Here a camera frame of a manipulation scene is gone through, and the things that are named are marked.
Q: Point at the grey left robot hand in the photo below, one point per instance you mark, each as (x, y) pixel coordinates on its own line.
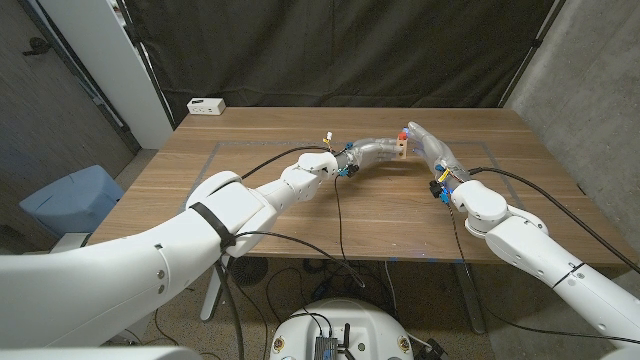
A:
(370, 150)

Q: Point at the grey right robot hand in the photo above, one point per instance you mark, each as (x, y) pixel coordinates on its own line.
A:
(437, 152)

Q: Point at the wooden block with holes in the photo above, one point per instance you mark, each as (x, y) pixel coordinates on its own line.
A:
(402, 148)

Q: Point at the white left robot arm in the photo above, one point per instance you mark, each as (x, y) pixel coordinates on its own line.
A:
(175, 260)

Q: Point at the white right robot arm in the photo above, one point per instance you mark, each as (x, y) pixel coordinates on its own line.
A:
(540, 245)

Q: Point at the black backdrop curtain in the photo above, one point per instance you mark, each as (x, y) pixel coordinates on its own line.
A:
(340, 50)

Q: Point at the black backdrop stand pole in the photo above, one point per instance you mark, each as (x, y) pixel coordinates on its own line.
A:
(530, 50)
(145, 60)

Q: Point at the grey table leg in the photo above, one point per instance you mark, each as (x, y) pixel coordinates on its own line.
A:
(470, 305)

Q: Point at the white power strip box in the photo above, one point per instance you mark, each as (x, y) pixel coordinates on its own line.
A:
(206, 106)

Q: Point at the black floor fan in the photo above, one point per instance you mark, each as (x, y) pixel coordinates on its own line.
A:
(247, 270)

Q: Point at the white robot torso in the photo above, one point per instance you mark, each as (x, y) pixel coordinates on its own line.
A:
(360, 325)

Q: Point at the grey ribbed torso module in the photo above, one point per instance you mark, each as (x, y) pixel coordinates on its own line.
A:
(325, 347)

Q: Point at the white table leg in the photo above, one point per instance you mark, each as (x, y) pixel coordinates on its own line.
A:
(210, 300)

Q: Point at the white pillar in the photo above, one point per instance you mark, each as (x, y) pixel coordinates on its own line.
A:
(110, 65)

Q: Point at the blue plastic bin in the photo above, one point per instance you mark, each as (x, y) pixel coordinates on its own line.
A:
(75, 200)

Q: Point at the dark grey door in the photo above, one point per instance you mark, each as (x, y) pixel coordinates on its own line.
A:
(50, 110)

